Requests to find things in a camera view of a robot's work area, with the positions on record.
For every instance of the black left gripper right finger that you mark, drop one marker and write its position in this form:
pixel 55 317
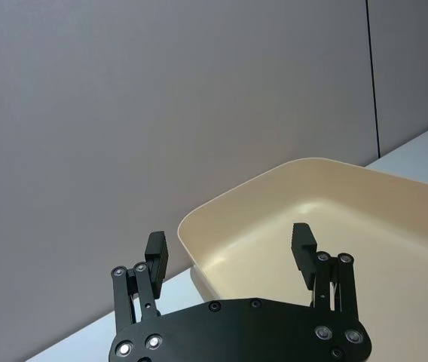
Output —
pixel 303 260

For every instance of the cream plastic tray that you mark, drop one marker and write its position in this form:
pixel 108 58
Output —
pixel 364 215

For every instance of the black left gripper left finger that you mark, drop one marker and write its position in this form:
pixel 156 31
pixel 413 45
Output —
pixel 156 264

